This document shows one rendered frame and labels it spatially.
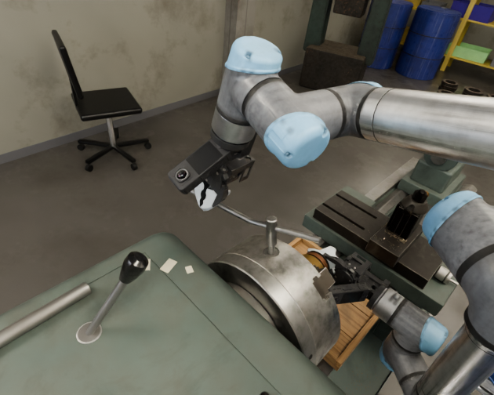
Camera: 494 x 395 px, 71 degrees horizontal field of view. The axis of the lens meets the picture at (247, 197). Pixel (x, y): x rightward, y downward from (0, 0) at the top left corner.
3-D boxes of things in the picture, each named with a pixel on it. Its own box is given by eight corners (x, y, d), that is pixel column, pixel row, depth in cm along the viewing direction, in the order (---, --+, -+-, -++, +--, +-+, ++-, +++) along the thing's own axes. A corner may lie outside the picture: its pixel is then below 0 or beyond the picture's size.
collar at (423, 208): (421, 218, 104) (425, 211, 102) (397, 204, 108) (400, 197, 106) (431, 208, 108) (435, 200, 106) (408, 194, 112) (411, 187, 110)
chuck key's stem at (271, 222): (277, 261, 74) (279, 216, 68) (274, 267, 72) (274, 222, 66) (268, 258, 74) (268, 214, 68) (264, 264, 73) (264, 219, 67)
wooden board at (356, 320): (336, 371, 91) (340, 364, 88) (241, 285, 109) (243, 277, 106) (388, 306, 109) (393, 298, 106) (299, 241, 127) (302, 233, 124)
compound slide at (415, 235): (392, 267, 107) (398, 257, 104) (364, 249, 112) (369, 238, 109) (419, 237, 119) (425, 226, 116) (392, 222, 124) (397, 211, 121)
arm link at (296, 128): (361, 118, 45) (311, 70, 50) (296, 135, 40) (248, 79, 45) (335, 160, 51) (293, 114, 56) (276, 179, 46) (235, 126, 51)
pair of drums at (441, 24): (368, 53, 657) (386, -6, 594) (439, 75, 592) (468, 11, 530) (346, 60, 606) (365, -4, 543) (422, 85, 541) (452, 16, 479)
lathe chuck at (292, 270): (310, 403, 76) (322, 305, 59) (216, 321, 95) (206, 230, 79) (332, 375, 81) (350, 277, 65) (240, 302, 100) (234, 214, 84)
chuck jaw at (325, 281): (288, 308, 78) (322, 302, 69) (276, 289, 78) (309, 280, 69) (316, 281, 85) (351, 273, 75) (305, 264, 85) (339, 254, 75)
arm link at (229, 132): (237, 131, 52) (204, 99, 55) (230, 153, 55) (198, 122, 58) (270, 118, 57) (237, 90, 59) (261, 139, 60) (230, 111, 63)
